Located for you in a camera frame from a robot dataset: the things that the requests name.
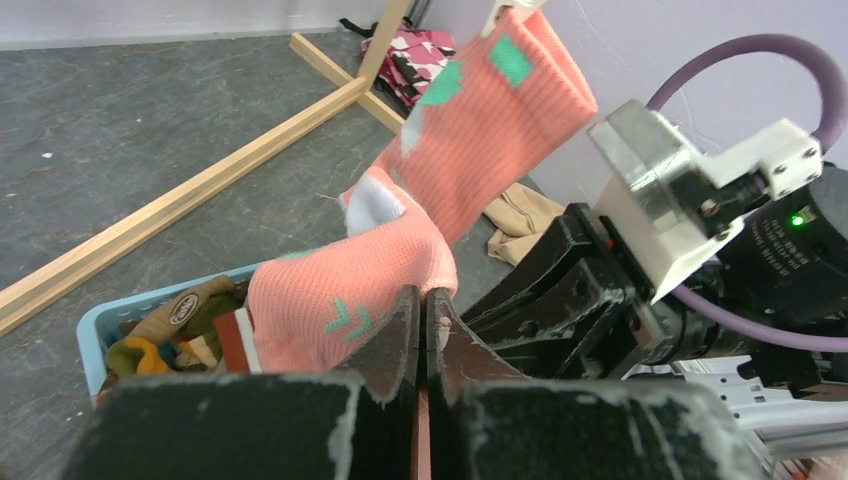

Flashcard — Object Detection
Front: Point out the beige cloth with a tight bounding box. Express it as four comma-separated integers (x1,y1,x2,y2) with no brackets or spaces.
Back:
483,183,565,266

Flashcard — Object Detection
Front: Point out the olive yellow sock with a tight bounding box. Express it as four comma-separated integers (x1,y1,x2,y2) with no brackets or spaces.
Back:
106,275,248,378

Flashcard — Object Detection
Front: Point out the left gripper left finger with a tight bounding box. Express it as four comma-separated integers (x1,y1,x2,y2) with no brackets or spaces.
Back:
63,286,420,479

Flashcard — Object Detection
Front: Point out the wooden rack frame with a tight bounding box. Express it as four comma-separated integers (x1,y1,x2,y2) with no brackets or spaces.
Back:
1,0,412,334

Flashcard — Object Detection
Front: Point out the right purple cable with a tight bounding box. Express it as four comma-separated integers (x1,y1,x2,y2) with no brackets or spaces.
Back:
646,33,848,355

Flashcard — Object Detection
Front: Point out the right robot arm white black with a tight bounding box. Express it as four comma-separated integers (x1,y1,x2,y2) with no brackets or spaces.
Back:
463,165,847,401

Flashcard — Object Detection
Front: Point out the blue plastic basket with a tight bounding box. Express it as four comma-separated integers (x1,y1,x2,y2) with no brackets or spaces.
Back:
77,265,257,405

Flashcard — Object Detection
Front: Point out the grey brown striped sock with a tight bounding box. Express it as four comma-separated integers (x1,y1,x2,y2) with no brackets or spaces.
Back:
214,307,262,374

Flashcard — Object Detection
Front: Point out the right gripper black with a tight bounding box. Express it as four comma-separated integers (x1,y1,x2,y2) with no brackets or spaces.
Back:
461,203,685,379

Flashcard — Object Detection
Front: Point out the pink camouflage bag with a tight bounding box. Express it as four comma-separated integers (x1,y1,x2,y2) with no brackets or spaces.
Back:
374,17,456,118

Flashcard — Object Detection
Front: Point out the white clip hanger frame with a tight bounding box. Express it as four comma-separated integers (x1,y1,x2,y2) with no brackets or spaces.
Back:
479,0,547,38

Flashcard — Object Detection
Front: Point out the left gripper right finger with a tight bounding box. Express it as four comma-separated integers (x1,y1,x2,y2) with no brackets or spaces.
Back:
426,289,762,479

